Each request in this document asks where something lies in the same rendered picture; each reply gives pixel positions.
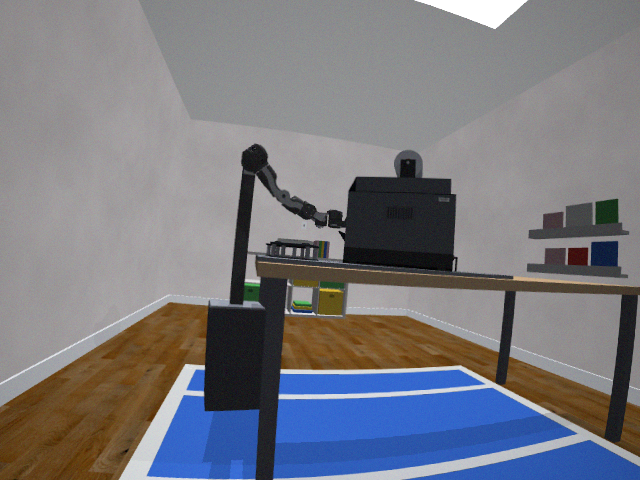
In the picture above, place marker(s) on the grey cylinder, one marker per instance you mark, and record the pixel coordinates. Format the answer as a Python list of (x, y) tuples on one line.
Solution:
[(409, 154)]

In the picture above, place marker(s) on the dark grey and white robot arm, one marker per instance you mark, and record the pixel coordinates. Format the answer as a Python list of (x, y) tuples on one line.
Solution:
[(268, 178)]

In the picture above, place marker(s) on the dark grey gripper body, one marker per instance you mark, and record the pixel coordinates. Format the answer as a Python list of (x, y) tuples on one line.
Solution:
[(334, 216)]

